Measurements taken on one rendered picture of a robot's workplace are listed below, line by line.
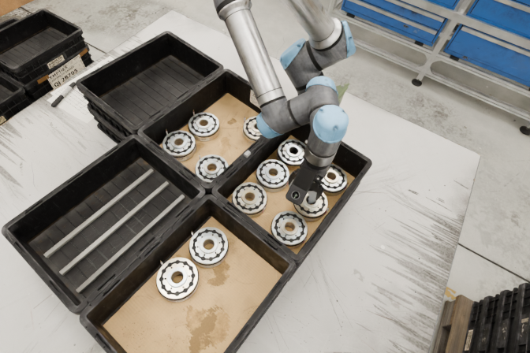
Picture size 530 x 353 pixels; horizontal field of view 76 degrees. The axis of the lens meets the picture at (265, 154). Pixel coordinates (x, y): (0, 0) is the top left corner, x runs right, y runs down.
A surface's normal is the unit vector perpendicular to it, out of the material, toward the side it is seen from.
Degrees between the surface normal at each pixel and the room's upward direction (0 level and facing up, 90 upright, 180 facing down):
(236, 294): 0
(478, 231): 0
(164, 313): 0
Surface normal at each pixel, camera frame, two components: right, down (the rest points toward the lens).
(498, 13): -0.52, 0.67
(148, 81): 0.09, -0.57
